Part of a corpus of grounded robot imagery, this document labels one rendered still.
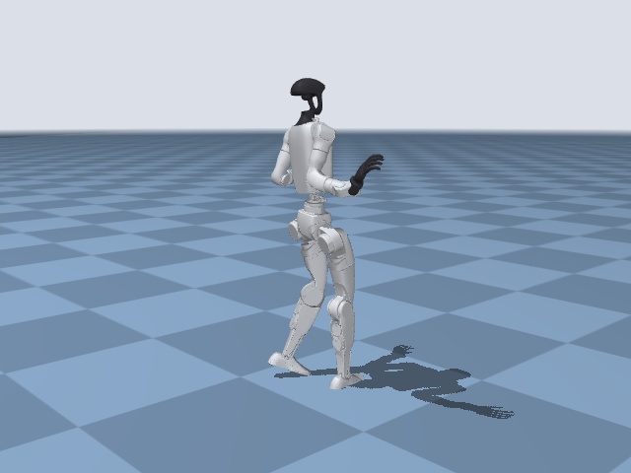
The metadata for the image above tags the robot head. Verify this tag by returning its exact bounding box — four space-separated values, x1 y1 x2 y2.
290 78 325 126

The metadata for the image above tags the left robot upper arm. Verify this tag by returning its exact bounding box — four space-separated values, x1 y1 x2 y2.
271 128 291 186

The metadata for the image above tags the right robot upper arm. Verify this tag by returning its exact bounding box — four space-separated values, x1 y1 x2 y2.
306 124 335 185

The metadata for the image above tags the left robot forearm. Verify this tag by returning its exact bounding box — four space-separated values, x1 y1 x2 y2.
271 169 294 185

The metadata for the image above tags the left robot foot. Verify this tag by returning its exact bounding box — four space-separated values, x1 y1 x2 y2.
268 352 311 375

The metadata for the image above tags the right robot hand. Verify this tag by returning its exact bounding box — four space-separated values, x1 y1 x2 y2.
348 154 384 196

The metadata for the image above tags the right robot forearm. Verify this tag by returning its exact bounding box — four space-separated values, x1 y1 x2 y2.
307 170 361 198

